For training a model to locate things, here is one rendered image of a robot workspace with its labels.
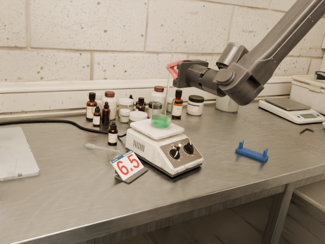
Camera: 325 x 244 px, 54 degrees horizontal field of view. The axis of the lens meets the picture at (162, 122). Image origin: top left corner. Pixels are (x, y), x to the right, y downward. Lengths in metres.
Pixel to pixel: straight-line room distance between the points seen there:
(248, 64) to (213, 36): 0.85
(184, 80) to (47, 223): 0.45
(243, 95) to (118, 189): 0.36
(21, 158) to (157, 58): 0.73
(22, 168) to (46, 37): 0.53
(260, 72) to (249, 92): 0.05
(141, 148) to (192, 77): 0.25
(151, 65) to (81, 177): 0.70
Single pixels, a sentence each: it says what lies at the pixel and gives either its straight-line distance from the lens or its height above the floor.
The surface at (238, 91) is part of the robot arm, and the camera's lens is 0.70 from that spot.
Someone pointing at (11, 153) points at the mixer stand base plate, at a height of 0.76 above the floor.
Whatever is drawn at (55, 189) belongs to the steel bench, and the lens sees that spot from 0.78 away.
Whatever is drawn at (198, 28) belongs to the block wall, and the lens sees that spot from 1.48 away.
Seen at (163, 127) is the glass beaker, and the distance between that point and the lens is 0.90.
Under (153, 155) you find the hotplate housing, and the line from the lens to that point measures 0.87.
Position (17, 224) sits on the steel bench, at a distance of 0.70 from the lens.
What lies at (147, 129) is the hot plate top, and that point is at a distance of 0.90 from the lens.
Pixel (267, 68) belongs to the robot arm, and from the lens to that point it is 0.71.
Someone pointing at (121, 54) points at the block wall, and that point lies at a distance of 1.31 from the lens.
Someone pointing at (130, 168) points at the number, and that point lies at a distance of 0.84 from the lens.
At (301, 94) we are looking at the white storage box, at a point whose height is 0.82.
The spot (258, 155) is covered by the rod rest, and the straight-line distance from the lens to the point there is 1.05.
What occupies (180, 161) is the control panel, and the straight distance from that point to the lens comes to 0.86.
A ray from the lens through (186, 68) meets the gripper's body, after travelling 0.81.
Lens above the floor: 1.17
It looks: 20 degrees down
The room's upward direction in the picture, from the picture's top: 7 degrees clockwise
